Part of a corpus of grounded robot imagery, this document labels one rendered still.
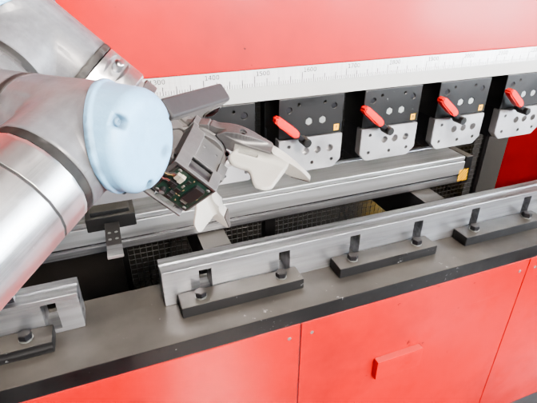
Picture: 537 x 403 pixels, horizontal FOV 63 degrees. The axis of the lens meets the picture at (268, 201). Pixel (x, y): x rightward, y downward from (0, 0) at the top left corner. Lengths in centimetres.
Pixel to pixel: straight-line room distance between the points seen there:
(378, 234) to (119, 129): 98
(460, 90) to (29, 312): 107
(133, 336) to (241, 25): 67
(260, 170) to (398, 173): 107
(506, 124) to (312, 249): 60
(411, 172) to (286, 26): 82
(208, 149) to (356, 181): 99
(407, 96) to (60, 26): 77
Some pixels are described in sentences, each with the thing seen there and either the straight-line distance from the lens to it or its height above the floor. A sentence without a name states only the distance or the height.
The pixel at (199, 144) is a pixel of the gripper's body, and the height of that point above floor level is 142.
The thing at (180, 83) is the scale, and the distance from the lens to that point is 83.
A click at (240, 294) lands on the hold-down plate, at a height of 90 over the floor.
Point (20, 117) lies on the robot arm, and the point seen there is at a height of 150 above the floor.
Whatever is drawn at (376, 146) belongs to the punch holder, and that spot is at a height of 121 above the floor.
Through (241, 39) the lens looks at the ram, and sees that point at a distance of 85.
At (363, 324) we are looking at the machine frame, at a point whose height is 76.
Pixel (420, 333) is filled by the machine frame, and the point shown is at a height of 66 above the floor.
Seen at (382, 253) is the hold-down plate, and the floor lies 91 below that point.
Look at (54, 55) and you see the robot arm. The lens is 45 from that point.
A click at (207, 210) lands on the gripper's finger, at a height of 131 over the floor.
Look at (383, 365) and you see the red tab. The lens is 133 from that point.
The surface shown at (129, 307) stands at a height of 87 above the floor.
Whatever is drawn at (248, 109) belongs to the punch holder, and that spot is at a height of 133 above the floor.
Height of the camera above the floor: 158
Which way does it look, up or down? 29 degrees down
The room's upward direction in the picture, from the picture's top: straight up
